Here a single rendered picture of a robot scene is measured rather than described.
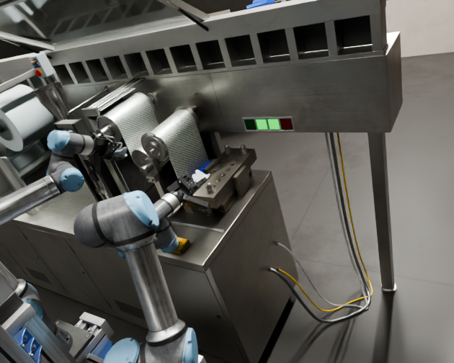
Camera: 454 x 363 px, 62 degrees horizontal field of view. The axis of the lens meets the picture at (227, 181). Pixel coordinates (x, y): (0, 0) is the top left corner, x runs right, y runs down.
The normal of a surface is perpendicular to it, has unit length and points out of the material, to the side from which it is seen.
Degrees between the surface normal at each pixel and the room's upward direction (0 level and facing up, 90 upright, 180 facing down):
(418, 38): 90
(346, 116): 90
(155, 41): 90
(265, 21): 90
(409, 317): 0
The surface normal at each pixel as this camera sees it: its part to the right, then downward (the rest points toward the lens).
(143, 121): 0.84, 0.10
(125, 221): 0.04, 0.08
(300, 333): -0.27, -0.81
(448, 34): -0.46, 0.58
